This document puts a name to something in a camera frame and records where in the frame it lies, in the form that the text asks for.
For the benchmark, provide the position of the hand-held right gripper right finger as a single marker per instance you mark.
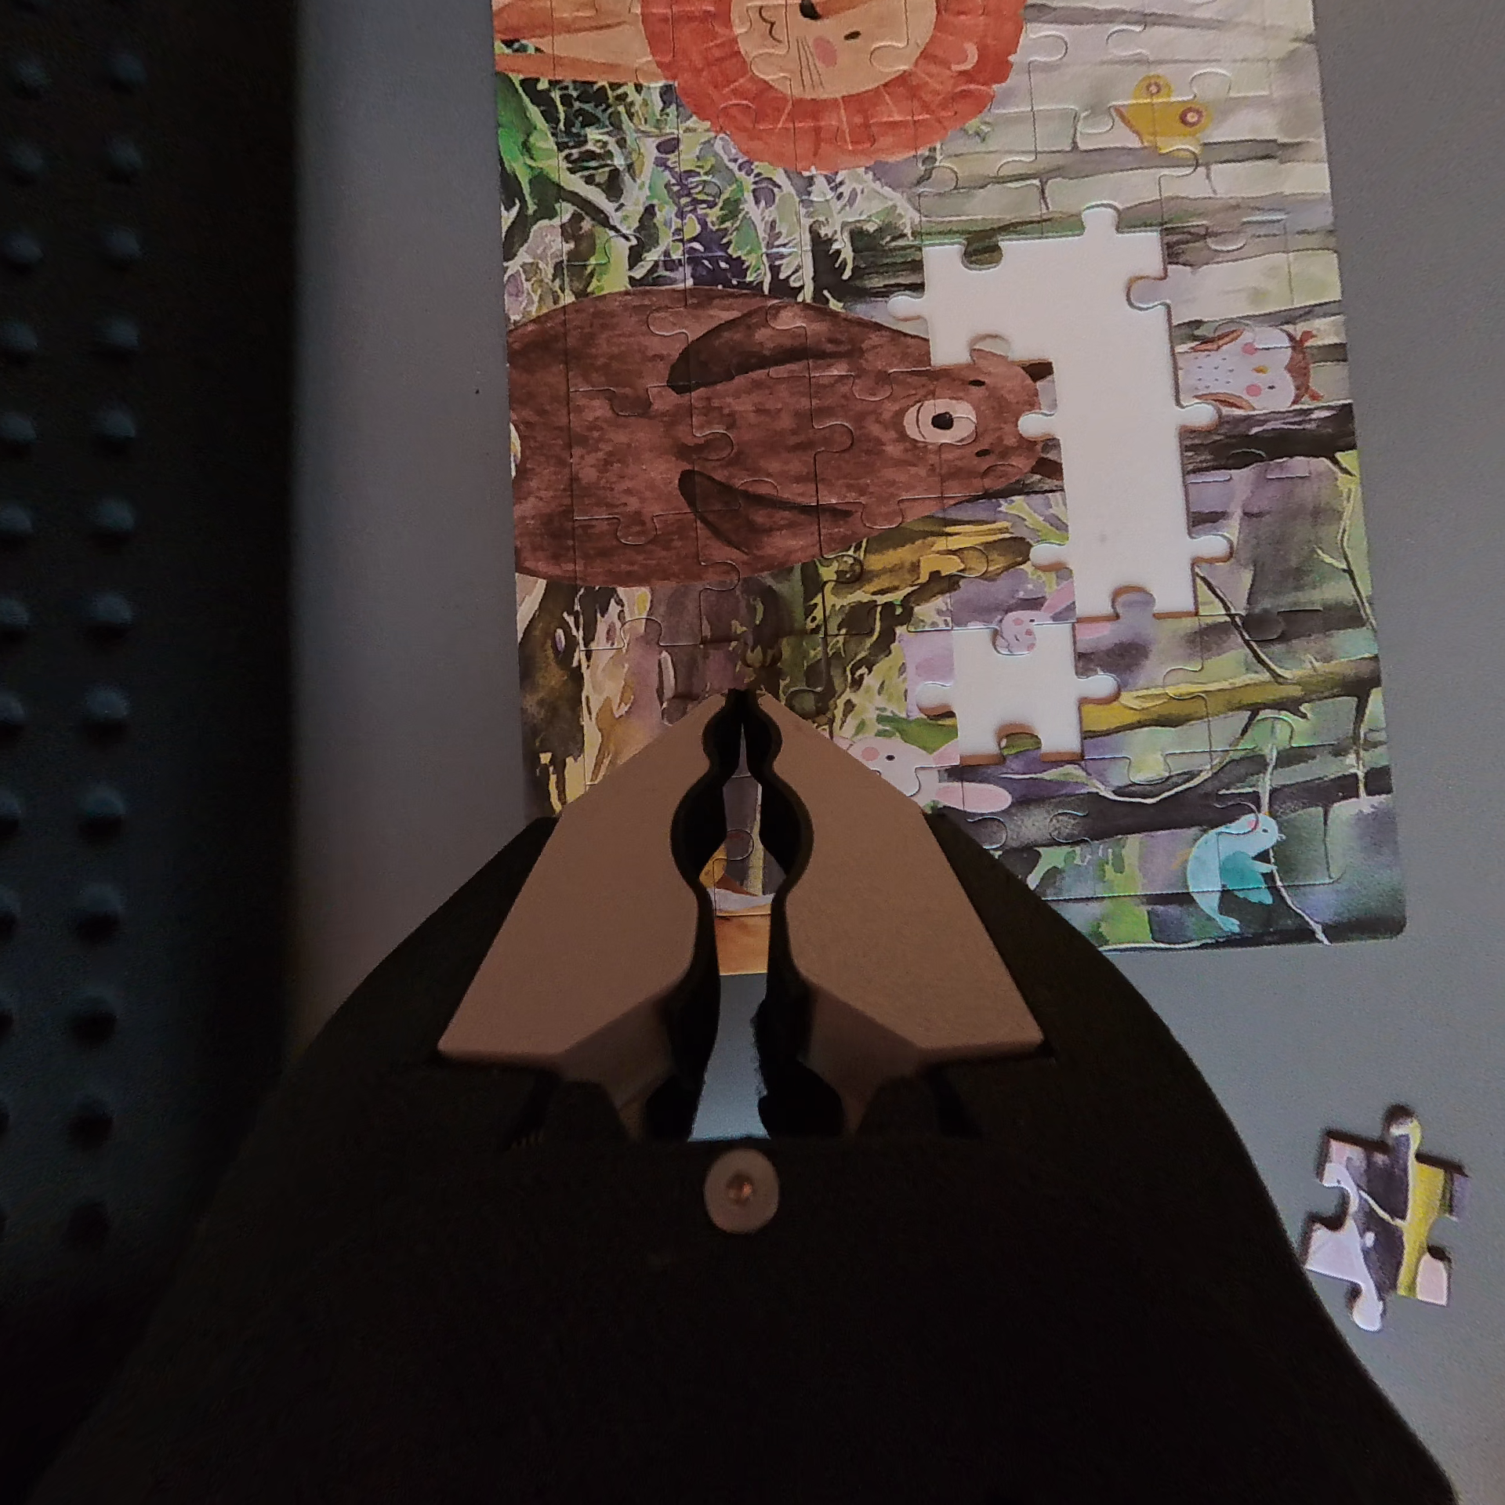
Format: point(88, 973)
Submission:
point(917, 941)

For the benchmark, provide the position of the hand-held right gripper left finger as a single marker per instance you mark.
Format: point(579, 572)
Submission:
point(575, 941)

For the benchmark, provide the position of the animal jigsaw puzzle board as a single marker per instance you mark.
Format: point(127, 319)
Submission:
point(763, 446)

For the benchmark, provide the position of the purple yellow jigsaw piece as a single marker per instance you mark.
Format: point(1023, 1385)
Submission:
point(1381, 1222)

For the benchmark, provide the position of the grey desk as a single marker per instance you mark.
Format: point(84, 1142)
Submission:
point(387, 588)

